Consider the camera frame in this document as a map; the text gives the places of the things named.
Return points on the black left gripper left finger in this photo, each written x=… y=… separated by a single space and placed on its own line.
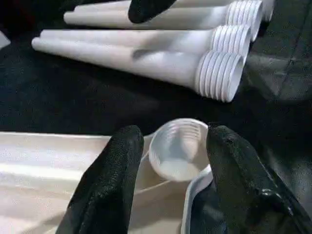
x=109 y=182

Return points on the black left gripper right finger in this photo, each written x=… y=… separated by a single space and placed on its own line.
x=243 y=182

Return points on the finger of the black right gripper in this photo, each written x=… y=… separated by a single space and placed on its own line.
x=146 y=9

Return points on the white plastic table top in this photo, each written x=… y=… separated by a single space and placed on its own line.
x=48 y=158

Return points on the white plastic table leg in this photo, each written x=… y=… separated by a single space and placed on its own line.
x=97 y=57
x=102 y=8
x=97 y=22
x=97 y=39

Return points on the black plastic mat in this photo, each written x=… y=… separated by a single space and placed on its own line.
x=73 y=97

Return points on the white flat board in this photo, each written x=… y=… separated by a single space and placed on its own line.
x=3 y=41

